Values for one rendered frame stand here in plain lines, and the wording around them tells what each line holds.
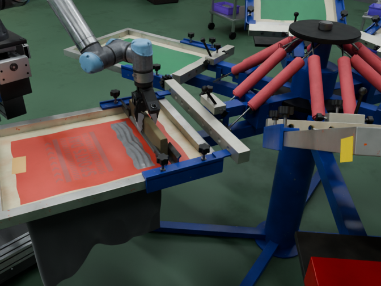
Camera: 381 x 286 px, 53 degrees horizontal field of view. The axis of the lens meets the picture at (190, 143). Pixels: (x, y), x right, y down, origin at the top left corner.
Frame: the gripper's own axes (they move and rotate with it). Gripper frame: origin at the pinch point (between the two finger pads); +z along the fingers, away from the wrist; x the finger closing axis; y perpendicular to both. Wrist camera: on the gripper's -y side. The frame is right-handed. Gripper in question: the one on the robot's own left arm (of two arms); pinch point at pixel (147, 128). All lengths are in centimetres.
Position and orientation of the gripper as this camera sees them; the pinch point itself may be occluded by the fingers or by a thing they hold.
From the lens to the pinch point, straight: 156.9
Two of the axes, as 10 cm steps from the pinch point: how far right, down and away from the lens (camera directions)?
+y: -4.4, -5.0, 7.5
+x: -9.0, 2.2, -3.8
